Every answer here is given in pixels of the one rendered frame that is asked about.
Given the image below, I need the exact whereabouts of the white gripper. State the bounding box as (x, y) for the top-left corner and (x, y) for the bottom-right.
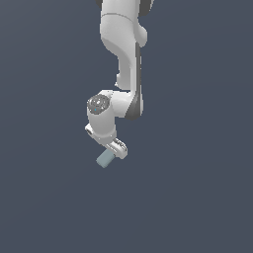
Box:
(84, 123), (128, 169)

